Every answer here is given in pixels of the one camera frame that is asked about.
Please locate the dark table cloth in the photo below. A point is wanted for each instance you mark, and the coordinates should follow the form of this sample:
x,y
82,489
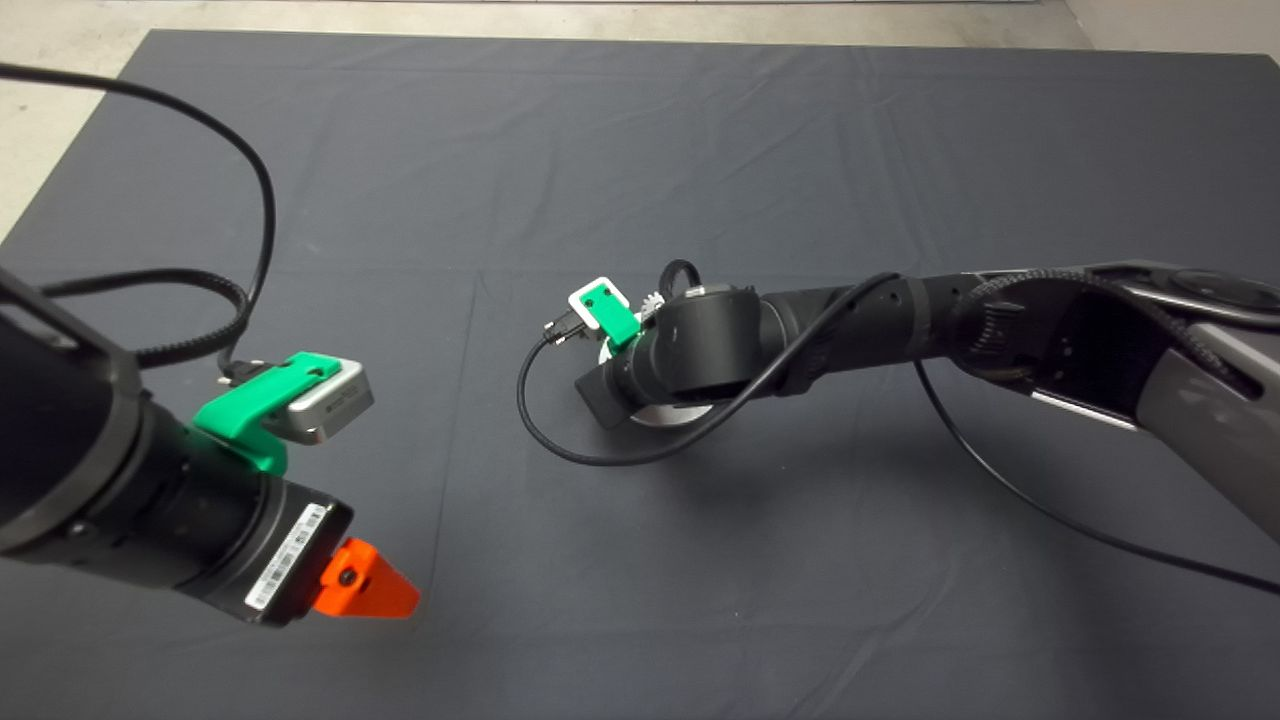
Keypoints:
x,y
800,600

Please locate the green left camera mount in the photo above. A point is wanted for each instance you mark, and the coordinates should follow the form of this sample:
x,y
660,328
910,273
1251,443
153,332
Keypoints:
x,y
240,415

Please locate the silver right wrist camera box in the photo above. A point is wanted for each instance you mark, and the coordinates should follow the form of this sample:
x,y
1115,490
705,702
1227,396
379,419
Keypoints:
x,y
579,301

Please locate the small steel gear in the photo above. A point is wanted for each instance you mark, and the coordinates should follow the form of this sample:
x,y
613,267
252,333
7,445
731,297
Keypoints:
x,y
652,303

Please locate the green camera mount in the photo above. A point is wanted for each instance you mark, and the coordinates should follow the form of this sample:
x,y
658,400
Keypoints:
x,y
610,315
240,415

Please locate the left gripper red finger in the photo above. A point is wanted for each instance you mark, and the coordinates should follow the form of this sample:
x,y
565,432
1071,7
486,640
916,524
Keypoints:
x,y
365,592

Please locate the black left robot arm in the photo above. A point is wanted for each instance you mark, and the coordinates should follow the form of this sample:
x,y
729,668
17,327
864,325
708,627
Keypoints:
x,y
60,450

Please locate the green right camera mount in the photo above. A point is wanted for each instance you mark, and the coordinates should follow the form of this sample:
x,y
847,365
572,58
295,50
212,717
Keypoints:
x,y
610,315

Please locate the round metal plate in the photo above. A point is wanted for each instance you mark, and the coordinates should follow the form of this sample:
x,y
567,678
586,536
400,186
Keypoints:
x,y
670,415

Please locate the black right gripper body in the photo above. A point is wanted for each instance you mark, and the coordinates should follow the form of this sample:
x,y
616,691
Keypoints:
x,y
615,395

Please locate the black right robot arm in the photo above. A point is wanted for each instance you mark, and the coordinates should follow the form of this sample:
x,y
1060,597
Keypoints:
x,y
850,330

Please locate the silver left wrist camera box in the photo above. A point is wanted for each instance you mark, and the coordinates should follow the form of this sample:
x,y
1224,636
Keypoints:
x,y
335,405

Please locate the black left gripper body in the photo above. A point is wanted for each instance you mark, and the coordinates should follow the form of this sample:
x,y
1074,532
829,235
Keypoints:
x,y
275,550

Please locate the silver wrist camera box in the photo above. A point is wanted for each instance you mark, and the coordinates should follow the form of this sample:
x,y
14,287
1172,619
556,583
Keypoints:
x,y
335,405
579,301

